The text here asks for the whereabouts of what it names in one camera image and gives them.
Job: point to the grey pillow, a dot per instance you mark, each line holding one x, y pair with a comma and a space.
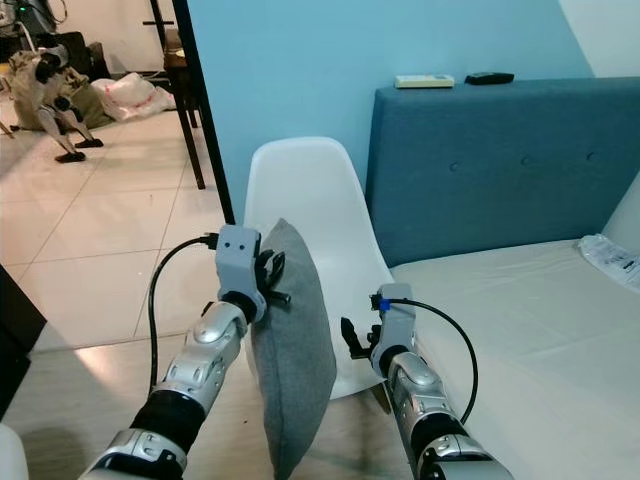
295, 350

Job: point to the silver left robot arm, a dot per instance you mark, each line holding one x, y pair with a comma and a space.
205, 360

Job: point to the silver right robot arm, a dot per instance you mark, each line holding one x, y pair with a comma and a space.
425, 400

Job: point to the white plastic chair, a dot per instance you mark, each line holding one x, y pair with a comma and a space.
315, 190

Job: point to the white pillow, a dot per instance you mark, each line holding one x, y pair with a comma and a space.
628, 220

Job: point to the white bed mattress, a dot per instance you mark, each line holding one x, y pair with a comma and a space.
550, 360

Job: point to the blue upholstered headboard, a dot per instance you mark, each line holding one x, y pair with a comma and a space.
500, 165

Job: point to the dark wooden table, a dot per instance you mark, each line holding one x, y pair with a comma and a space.
178, 70

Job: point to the white plastic sack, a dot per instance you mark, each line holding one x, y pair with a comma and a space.
132, 97

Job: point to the white remote control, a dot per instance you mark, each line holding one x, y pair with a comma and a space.
424, 81

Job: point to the black furniture edge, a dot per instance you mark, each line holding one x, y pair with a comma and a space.
18, 335

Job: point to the printed clear plastic package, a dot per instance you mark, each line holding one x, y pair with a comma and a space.
612, 262

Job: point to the black remote control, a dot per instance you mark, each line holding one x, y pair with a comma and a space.
490, 78

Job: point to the quadruped robot dog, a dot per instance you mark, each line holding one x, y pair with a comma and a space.
50, 85

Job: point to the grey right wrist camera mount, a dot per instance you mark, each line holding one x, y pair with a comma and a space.
395, 325

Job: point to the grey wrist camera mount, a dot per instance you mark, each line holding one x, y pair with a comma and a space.
395, 325
238, 255

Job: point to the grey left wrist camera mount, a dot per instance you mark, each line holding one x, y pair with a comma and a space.
238, 255

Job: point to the black door frame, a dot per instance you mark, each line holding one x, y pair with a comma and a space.
202, 110

